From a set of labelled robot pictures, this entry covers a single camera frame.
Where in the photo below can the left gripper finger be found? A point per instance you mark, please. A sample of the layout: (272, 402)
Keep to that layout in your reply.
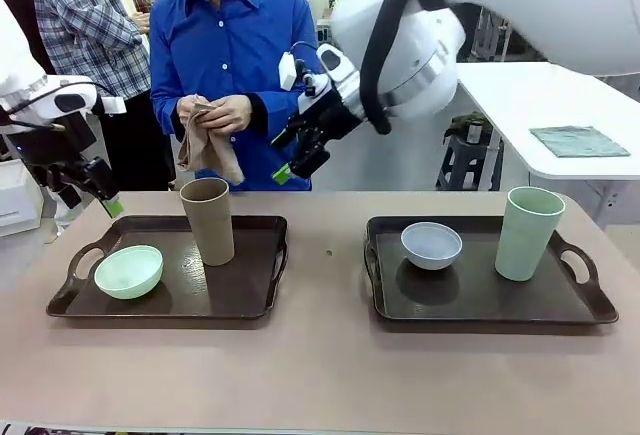
(62, 187)
(100, 177)

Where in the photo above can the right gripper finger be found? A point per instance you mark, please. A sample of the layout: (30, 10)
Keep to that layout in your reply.
(290, 132)
(310, 155)

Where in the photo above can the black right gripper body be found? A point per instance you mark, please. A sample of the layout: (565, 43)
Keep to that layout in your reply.
(327, 112)

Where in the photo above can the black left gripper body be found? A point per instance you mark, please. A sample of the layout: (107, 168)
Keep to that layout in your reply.
(50, 147)

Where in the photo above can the beige cloth mat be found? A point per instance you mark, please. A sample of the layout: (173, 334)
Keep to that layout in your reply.
(205, 150)

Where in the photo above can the light green bowl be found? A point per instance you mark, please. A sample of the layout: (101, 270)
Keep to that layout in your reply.
(127, 275)

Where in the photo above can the tall brown cup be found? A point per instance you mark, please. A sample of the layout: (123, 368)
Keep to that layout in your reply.
(210, 235)

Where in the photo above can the grey-blue bowl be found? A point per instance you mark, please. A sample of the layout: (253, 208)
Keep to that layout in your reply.
(430, 255)

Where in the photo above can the tall light green cup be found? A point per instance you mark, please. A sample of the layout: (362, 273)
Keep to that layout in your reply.
(525, 245)

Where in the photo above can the teal cloth mat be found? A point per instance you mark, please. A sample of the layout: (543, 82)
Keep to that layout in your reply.
(580, 141)

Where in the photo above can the person's right forearm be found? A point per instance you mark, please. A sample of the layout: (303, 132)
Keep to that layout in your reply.
(165, 115)

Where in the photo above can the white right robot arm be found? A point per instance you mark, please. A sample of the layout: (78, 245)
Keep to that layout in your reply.
(525, 5)

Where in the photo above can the person's left forearm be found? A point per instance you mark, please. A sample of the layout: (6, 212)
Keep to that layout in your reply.
(272, 112)

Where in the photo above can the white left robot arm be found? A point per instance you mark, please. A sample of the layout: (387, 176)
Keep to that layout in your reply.
(20, 55)

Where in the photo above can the person's left hand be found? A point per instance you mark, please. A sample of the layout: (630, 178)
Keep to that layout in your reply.
(232, 115)

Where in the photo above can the person's right hand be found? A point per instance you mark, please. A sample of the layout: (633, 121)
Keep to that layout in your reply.
(189, 106)

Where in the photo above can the white box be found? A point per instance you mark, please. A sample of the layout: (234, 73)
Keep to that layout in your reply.
(17, 205)

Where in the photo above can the dark green plant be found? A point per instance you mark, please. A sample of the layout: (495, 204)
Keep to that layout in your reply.
(457, 122)

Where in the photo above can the black stool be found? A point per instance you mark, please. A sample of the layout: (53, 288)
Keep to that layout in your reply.
(465, 160)

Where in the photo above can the small black-white canister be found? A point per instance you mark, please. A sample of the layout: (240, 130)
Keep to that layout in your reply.
(473, 134)

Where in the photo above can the white side table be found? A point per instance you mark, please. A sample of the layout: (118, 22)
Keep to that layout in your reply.
(525, 100)

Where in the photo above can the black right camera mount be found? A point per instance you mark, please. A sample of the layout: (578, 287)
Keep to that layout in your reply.
(312, 82)

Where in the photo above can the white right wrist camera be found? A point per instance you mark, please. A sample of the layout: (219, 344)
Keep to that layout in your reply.
(290, 70)

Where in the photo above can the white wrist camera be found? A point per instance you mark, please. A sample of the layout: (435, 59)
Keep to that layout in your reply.
(290, 70)
(114, 105)

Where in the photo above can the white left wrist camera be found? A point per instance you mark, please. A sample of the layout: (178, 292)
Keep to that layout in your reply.
(114, 105)

